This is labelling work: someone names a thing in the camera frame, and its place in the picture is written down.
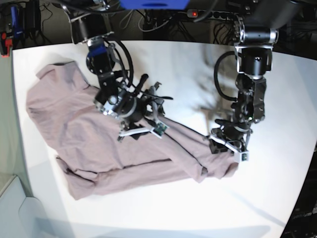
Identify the blue box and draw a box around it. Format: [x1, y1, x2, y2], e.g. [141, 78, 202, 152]
[120, 0, 189, 10]

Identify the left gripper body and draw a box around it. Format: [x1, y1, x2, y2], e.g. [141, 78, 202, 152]
[208, 119, 253, 154]

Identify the red black clamp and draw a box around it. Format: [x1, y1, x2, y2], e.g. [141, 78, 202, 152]
[0, 30, 13, 58]

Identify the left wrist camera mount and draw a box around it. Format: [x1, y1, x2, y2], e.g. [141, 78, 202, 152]
[204, 127, 253, 163]

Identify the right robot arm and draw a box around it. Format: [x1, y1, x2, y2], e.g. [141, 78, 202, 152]
[58, 0, 166, 131]

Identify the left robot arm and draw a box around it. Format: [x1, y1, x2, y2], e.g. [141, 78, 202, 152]
[206, 0, 304, 158]

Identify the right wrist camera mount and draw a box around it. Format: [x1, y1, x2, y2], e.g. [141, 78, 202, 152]
[117, 82, 172, 142]

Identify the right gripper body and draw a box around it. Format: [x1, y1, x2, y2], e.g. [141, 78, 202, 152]
[121, 94, 164, 129]

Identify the black power strip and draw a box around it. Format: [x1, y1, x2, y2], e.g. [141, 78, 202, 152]
[185, 9, 240, 22]

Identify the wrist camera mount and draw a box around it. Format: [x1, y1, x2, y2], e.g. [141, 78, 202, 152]
[117, 82, 172, 142]
[204, 127, 253, 163]

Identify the pink t-shirt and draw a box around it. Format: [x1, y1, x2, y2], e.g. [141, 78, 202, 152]
[26, 62, 238, 200]

